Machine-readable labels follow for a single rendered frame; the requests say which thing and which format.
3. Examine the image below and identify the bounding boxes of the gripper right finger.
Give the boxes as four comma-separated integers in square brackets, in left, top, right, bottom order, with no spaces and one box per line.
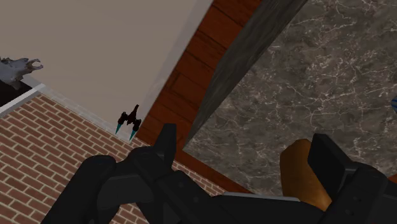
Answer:
[307,133,397,224]

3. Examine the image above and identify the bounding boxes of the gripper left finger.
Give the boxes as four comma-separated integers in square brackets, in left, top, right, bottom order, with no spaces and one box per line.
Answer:
[40,123,225,224]

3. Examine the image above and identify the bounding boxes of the brown wooden block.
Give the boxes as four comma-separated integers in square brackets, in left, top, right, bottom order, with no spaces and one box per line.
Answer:
[279,138,333,213]

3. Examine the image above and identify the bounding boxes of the dark toy spaceship teal tips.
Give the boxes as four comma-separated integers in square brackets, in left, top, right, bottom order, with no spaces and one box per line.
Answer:
[115,104,143,142]

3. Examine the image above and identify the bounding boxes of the wooden cabinet with marble top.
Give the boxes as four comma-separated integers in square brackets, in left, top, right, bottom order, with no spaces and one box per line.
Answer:
[135,0,397,197]

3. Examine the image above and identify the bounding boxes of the grey skull figure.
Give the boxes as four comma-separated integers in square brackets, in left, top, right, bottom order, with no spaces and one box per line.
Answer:
[0,57,44,91]

